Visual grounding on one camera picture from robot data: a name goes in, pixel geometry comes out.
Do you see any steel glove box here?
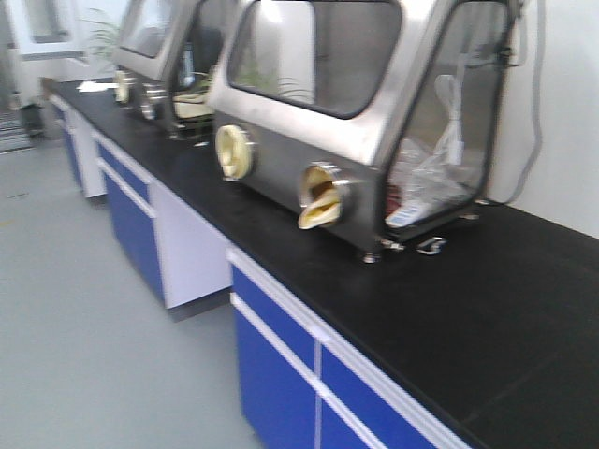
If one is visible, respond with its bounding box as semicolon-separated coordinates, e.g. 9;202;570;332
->
209;1;522;263
113;1;239;139

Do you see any cream glove port right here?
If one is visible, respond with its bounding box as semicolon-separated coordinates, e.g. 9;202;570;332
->
298;161;356;230

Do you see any blue white lab cabinet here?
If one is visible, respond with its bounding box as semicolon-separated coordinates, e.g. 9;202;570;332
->
51;94;464;448

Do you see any clear plastic bag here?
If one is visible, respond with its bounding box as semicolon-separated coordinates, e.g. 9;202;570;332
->
386;74;468;228

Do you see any near steel glove box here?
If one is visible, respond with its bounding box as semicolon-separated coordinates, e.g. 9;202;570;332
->
209;1;522;263

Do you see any cream glove port left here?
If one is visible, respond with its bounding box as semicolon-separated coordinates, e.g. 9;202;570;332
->
215;124;257;181

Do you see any cream glove port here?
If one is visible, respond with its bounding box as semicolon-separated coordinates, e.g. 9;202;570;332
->
298;161;356;230
215;124;257;181

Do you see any grey hose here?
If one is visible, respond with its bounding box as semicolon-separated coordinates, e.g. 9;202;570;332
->
486;0;548;207

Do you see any far steel glove box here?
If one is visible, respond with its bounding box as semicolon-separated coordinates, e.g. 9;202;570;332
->
113;1;239;139

